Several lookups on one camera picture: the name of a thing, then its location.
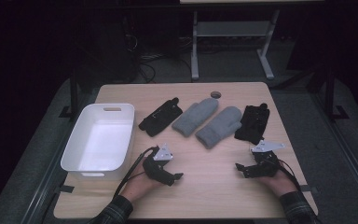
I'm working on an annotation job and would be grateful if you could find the plain black glove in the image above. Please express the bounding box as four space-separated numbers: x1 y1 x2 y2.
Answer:
234 103 270 146

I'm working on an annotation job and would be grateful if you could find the hand-held gripper black cable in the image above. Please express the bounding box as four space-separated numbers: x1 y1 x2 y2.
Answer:
277 159 303 192
113 146 158 200

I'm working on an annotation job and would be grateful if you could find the bundle of floor cables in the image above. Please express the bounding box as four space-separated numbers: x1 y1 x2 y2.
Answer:
123 33 194 84

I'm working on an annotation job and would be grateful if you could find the aluminium floor rail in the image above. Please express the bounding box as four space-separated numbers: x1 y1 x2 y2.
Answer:
310 92 358 217
21 102 90 224

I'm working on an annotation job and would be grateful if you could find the black glove with white print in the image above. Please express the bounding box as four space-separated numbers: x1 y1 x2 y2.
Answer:
138 97 184 138

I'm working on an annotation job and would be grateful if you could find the black upright post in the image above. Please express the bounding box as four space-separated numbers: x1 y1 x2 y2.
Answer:
69 69 80 119

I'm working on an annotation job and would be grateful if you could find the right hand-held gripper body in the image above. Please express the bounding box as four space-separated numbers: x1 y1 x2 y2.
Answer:
250 139 286 178

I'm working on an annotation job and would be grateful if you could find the person's left hand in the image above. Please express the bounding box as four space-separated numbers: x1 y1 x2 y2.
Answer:
119 161 166 203

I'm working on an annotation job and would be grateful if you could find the person's right hand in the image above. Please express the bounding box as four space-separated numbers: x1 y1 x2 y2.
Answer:
257 169 298 199

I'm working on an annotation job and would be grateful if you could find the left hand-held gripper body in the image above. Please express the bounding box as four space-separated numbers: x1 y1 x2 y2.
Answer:
142 143 176 187

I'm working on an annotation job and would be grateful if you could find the black table edge strap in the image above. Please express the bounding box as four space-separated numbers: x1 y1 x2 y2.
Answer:
300 184 320 194
58 184 76 194

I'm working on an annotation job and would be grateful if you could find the grey metal table frame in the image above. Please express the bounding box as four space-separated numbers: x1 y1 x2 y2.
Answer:
190 8 281 82

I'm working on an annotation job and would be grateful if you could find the left hand-held gripper black cable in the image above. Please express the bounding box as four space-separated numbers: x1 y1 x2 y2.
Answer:
113 146 158 200

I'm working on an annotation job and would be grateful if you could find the grey knitted mitten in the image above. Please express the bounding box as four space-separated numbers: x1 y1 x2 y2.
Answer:
171 97 220 138
194 105 242 149

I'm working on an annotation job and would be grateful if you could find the white plastic bin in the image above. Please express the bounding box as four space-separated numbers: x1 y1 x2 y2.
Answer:
60 103 136 182

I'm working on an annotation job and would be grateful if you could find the right hand-held gripper black cable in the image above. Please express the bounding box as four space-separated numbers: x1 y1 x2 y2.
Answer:
277 159 303 192

